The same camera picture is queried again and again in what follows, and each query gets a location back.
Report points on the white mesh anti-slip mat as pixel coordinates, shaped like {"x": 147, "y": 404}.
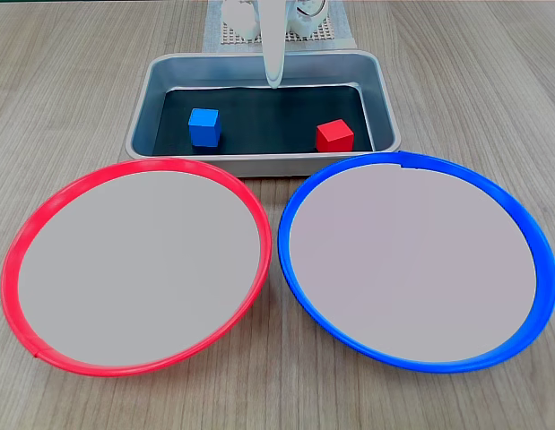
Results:
{"x": 322, "y": 36}

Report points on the red cube block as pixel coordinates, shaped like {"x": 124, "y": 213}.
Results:
{"x": 334, "y": 136}

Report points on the blue rimmed white dish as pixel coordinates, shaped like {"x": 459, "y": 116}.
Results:
{"x": 411, "y": 264}

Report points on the blue cube block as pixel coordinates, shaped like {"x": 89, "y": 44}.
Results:
{"x": 204, "y": 127}

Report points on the silver metal tray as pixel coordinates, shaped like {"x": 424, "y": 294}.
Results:
{"x": 142, "y": 134}

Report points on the black tray liner mat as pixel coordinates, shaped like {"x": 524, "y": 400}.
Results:
{"x": 268, "y": 121}

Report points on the red rimmed white dish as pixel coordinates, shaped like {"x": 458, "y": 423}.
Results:
{"x": 138, "y": 264}

